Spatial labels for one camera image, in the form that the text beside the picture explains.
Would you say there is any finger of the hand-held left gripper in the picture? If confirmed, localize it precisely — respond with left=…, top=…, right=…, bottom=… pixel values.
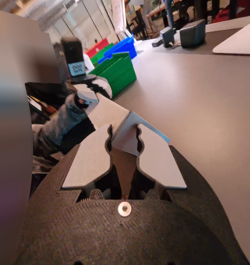
left=75, top=83, right=100, bottom=105
left=91, top=77, right=113, bottom=99

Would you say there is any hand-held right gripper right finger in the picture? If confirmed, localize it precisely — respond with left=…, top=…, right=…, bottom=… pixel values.
left=136, top=124, right=188, bottom=190

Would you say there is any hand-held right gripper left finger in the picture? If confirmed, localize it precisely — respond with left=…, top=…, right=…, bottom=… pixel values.
left=62, top=124, right=114, bottom=190

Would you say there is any green plastic storage bin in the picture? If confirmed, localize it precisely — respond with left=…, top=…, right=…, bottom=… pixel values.
left=89, top=52, right=137, bottom=98

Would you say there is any white cardboard mailer box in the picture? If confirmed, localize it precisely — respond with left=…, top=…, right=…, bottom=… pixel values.
left=87, top=91, right=171, bottom=197

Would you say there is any person's left hand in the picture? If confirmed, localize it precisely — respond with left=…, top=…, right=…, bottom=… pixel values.
left=63, top=94, right=90, bottom=121

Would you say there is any red plastic bin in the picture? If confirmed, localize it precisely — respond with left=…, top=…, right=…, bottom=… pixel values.
left=86, top=38, right=110, bottom=58

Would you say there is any spare blue plastic bin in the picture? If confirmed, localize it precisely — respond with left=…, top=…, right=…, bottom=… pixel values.
left=98, top=34, right=137, bottom=63

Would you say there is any small black charger box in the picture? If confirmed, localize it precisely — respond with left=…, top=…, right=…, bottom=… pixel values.
left=160, top=26, right=176, bottom=48

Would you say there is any black power station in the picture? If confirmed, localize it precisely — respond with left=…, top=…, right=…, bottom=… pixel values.
left=179, top=19, right=206, bottom=48

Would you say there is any white document stand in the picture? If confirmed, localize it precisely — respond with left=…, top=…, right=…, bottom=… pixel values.
left=212, top=19, right=250, bottom=55

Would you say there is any silver ventilation duct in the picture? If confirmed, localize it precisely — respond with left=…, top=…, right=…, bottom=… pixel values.
left=21, top=0, right=75, bottom=31

